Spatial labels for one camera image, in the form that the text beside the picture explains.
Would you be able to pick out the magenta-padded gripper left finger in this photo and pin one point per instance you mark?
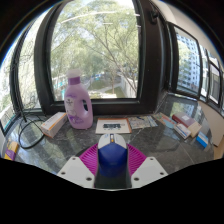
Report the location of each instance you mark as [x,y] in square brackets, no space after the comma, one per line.
[78,171]

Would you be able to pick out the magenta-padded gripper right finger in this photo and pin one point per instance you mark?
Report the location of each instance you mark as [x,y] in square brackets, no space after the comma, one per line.
[146,171]

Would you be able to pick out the blue and white computer mouse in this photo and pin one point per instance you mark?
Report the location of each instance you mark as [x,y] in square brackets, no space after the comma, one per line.
[112,156]

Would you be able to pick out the printed paper leaflet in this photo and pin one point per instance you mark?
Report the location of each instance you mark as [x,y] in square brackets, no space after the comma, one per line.
[141,122]

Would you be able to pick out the white and orange carton box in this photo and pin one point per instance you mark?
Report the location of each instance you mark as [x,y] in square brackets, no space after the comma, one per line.
[53,125]

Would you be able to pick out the white book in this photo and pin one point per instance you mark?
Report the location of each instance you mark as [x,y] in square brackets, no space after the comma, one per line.
[182,131]

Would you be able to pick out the teal-edged flat book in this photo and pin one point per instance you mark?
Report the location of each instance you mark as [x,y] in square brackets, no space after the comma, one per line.
[165,120]

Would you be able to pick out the white card with orange border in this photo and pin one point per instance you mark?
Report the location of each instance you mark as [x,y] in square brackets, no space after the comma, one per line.
[113,126]

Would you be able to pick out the red book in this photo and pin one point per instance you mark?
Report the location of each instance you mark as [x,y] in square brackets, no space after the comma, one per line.
[183,119]

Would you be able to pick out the blue and white box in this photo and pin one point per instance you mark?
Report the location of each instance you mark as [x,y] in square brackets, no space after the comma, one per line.
[202,139]

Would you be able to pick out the tan book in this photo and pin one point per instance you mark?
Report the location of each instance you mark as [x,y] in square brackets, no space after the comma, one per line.
[195,129]

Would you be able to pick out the purple detergent bottle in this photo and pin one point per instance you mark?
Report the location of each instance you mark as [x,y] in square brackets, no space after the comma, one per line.
[76,106]

